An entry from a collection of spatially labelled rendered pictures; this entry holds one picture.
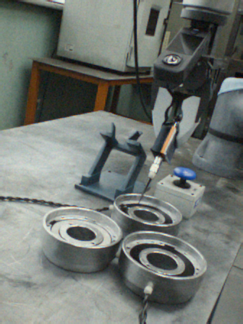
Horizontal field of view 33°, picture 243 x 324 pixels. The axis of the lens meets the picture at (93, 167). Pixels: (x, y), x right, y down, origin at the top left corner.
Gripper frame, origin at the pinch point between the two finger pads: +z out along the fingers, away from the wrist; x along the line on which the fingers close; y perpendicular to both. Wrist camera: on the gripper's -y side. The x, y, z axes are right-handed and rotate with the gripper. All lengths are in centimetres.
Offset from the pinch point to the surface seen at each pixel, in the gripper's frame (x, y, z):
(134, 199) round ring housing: 1.1, -6.0, 10.0
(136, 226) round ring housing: -3.3, -14.4, 10.0
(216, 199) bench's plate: -7.5, 16.9, 13.2
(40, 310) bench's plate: -2.2, -34.4, 13.1
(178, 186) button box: -2.8, 3.3, 8.6
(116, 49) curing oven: 109, 185, -1
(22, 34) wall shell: 165, 156, 1
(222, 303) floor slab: -8, 111, 93
